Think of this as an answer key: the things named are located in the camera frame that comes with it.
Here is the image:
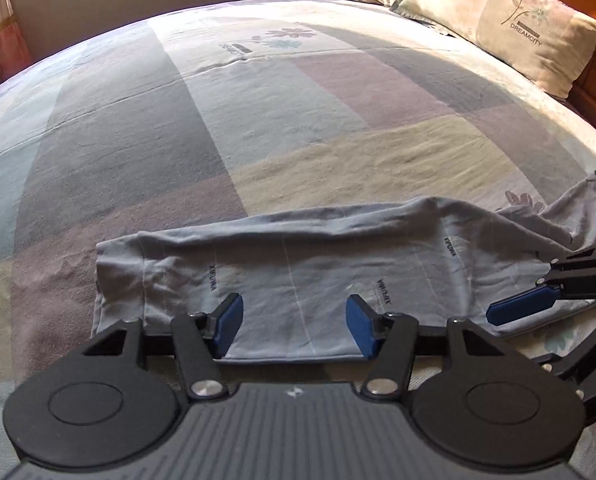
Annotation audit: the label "grey pyjama trousers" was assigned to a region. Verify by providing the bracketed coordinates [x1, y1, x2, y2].
[93, 172, 596, 362]

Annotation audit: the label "beige pillow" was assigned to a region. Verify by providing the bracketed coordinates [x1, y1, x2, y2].
[395, 0, 578, 99]

